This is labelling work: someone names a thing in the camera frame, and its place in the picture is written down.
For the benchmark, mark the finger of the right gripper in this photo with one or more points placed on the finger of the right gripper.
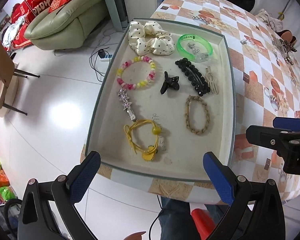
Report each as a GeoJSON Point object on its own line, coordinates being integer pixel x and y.
{"type": "Point", "coordinates": [267, 137]}
{"type": "Point", "coordinates": [292, 124]}

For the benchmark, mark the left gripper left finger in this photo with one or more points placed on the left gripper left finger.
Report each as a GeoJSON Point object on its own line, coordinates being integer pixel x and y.
{"type": "Point", "coordinates": [71, 190]}

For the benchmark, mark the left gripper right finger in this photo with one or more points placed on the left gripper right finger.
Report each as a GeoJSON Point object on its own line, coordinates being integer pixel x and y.
{"type": "Point", "coordinates": [231, 191]}

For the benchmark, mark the cream bow hair clip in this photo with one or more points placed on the cream bow hair clip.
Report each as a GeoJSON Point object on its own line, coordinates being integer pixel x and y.
{"type": "Point", "coordinates": [211, 80]}

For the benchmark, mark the black beaded hair clip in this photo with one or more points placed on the black beaded hair clip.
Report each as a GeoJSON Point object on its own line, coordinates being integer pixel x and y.
{"type": "Point", "coordinates": [198, 82]}

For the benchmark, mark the silver star hair clip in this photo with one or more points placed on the silver star hair clip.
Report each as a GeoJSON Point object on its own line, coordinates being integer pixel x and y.
{"type": "Point", "coordinates": [127, 104]}

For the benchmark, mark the green translucent bangle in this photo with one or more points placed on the green translucent bangle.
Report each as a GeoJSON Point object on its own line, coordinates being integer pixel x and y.
{"type": "Point", "coordinates": [206, 50]}

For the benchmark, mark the small black claw clip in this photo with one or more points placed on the small black claw clip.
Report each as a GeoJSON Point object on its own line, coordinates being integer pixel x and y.
{"type": "Point", "coordinates": [169, 82]}

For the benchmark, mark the silver chain earrings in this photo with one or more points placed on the silver chain earrings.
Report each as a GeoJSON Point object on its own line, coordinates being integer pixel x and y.
{"type": "Point", "coordinates": [193, 48]}

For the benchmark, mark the cream polka dot scrunchie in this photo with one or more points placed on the cream polka dot scrunchie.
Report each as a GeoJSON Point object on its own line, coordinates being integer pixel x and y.
{"type": "Point", "coordinates": [150, 38]}

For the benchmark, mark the grey jewelry tray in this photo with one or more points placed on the grey jewelry tray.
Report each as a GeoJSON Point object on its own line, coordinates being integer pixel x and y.
{"type": "Point", "coordinates": [189, 129]}

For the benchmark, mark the leopard print bow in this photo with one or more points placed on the leopard print bow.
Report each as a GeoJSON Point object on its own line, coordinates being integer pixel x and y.
{"type": "Point", "coordinates": [288, 47]}

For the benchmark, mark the brown slipper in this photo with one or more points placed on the brown slipper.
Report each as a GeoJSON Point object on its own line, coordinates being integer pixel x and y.
{"type": "Point", "coordinates": [286, 35]}

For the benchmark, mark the small silver charm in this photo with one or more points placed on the small silver charm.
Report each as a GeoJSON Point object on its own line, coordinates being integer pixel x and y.
{"type": "Point", "coordinates": [243, 42]}

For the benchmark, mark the pink clothes pile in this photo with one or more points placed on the pink clothes pile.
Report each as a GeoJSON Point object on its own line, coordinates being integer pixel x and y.
{"type": "Point", "coordinates": [275, 24]}

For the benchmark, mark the yellow hanger hook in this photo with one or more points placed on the yellow hanger hook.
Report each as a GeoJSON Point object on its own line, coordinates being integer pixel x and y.
{"type": "Point", "coordinates": [281, 16]}

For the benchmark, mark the beige chair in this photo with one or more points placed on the beige chair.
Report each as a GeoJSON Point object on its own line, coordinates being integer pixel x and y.
{"type": "Point", "coordinates": [9, 75]}

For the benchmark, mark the white power strip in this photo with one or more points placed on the white power strip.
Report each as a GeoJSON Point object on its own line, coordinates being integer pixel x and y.
{"type": "Point", "coordinates": [104, 56]}

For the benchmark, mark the green leather sofa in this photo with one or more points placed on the green leather sofa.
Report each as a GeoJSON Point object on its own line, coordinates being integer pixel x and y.
{"type": "Point", "coordinates": [68, 26]}

